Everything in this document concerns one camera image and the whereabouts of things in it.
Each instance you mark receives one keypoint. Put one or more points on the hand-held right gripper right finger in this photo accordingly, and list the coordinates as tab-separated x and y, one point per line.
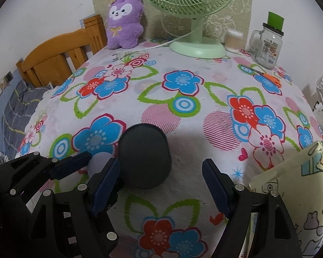
218	190

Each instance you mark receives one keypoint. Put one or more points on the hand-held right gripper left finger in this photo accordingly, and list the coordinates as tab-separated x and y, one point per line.
106	188

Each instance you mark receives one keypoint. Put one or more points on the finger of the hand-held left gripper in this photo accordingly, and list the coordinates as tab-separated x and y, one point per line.
70	164

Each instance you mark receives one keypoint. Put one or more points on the white lavender round ball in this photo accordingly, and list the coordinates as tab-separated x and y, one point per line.
98	164

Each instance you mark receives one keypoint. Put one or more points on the black cylinder container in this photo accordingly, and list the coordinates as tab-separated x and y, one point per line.
142	153

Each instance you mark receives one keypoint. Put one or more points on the yellow cartoon fabric storage box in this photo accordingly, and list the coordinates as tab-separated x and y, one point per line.
285	172

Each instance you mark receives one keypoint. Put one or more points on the grey plaid bedding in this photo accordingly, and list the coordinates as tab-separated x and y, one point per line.
16	107

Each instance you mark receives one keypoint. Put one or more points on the floral tablecloth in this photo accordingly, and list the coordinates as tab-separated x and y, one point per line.
177	86

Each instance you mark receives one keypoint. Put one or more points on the wooden bed headboard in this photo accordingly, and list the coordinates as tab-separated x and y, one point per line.
59	45

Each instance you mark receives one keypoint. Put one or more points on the purple plush toy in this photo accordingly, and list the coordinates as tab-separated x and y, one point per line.
123	32

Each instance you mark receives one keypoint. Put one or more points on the green desk fan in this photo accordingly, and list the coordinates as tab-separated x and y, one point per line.
196	48

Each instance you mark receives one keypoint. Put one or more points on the clear cotton swab jar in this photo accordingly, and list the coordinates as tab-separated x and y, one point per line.
234	43

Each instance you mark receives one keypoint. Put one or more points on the glass mug jar green lid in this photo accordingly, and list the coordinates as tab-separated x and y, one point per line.
269	51

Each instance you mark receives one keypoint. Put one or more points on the beige cartoon print board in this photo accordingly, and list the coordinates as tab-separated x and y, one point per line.
239	5

